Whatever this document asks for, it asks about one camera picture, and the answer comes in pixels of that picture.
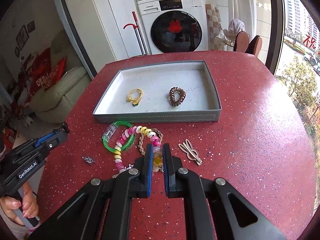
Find pink yellow spiral hair tie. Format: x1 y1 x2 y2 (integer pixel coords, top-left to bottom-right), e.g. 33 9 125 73
113 125 164 175

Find cream leather sofa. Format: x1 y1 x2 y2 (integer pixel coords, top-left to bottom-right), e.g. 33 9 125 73
30 30 91 124

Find person left hand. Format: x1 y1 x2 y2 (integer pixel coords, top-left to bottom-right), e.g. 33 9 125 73
1 182 39 226

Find grey jewelry tray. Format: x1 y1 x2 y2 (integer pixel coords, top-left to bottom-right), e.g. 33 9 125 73
93 61 222 124

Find red handled mop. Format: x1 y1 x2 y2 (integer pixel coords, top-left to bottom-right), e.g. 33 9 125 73
123 11 148 56

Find black picture frames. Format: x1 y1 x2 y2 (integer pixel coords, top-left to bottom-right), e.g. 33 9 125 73
15 21 35 57

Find green translucent bangle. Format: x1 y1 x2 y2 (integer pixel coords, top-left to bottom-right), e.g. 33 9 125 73
102 121 136 153

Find red cushion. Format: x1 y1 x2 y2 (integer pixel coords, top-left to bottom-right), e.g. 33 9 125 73
44 57 67 91

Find silver crystal brooch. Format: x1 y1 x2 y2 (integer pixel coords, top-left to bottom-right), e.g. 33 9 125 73
82 156 95 165

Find brown braided bracelet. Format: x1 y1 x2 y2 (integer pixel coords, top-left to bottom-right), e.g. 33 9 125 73
138 128 164 156

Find brown spiral hair tie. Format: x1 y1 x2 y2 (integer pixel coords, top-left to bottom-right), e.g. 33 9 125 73
168 86 187 107

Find black hair claw clip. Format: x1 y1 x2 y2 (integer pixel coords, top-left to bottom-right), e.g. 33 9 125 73
61 122 70 133

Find yellow cord hair tie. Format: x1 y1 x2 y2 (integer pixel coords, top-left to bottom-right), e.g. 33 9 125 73
126 88 144 106

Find brown chair left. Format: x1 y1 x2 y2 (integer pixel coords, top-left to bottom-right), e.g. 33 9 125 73
233 31 249 53

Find white washing machine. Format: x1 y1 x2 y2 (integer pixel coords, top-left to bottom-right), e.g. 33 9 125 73
137 0 208 55

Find silver star hair clip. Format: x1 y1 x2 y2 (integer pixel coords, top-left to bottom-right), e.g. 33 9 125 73
112 163 133 178

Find brown chair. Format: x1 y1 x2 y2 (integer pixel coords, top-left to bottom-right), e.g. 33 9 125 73
245 35 263 57
233 31 249 53

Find brown chair right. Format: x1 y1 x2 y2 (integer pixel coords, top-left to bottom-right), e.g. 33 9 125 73
245 35 263 57

